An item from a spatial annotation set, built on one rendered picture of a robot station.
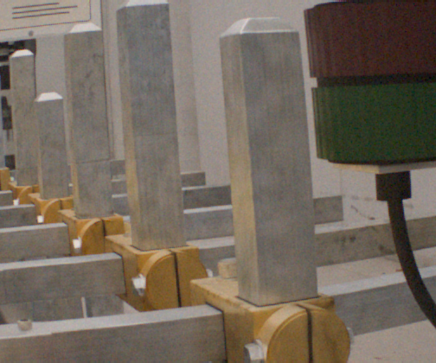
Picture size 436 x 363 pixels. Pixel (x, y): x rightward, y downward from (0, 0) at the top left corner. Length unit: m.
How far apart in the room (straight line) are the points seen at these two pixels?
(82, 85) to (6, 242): 0.18
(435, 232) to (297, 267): 0.40
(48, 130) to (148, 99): 0.50
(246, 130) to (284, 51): 0.05
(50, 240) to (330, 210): 0.31
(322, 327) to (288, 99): 0.12
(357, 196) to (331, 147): 6.29
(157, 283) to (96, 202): 0.28
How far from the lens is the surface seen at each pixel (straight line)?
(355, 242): 0.91
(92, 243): 1.03
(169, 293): 0.79
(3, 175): 2.01
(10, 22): 2.84
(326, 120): 0.32
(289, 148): 0.57
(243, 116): 0.56
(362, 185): 6.52
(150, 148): 0.80
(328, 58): 0.31
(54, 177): 1.29
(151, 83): 0.80
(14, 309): 1.99
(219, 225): 1.13
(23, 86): 1.54
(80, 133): 1.04
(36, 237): 1.09
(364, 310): 0.65
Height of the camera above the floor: 1.09
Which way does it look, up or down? 5 degrees down
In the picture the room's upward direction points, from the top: 4 degrees counter-clockwise
